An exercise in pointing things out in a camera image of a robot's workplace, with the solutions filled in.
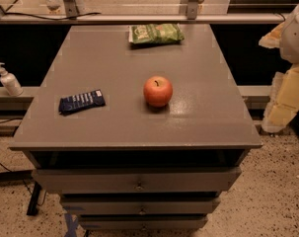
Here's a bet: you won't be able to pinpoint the white pump bottle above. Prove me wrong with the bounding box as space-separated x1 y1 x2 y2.
0 62 23 97

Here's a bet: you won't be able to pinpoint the green chip bag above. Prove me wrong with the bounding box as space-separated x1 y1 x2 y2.
128 24 185 44

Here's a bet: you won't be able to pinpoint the bottom grey drawer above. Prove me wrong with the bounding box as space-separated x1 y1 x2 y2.
79 215 207 230

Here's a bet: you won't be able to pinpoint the dark blue rxbar wrapper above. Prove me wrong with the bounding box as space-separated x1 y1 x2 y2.
58 89 106 116

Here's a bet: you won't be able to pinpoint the black floor bracket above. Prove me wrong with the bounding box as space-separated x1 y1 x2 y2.
27 183 41 216

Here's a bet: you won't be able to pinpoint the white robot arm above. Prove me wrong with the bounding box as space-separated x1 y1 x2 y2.
259 4 299 133

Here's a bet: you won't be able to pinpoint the black floor cables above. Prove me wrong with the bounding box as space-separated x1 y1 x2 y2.
0 117 25 173

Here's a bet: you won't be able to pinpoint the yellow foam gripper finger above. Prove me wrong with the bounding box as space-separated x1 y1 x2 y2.
258 21 299 134

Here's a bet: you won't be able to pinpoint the red apple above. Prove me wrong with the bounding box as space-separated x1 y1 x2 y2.
143 76 173 108

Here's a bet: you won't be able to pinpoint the grey drawer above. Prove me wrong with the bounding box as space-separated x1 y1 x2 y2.
60 196 220 215
32 167 241 194
79 215 207 230

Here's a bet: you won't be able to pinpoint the top grey drawer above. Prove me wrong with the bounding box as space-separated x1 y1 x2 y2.
32 167 241 194

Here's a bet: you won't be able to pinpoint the grey drawer cabinet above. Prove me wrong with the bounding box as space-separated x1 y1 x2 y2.
12 25 261 218

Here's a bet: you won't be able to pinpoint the middle grey drawer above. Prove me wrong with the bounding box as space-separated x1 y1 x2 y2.
60 196 220 215

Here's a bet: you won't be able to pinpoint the grey metal window rail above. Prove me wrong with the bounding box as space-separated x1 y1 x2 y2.
0 13 289 25

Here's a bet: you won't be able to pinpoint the black cable on rail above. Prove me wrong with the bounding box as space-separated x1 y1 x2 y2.
4 11 103 21

